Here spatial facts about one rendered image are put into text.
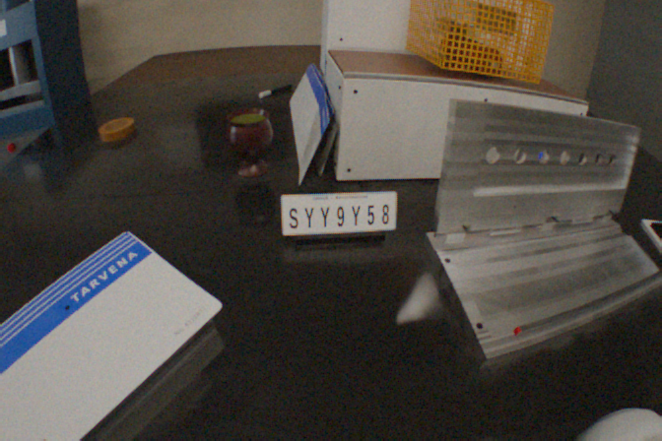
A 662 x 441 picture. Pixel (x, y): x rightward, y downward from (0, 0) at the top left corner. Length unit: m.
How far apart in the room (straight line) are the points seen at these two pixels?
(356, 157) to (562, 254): 0.38
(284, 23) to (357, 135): 1.59
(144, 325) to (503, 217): 0.45
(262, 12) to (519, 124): 1.79
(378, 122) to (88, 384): 0.51
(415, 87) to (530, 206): 0.26
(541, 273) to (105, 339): 0.51
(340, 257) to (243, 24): 1.79
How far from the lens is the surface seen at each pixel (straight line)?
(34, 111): 2.04
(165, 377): 0.32
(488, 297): 0.42
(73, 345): 0.30
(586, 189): 0.62
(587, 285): 0.53
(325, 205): 0.45
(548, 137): 0.51
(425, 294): 0.42
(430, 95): 0.55
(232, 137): 0.57
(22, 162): 1.05
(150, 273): 0.31
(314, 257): 0.44
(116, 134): 0.90
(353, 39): 0.73
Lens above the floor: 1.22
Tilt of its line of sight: 34 degrees down
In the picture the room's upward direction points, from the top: 3 degrees clockwise
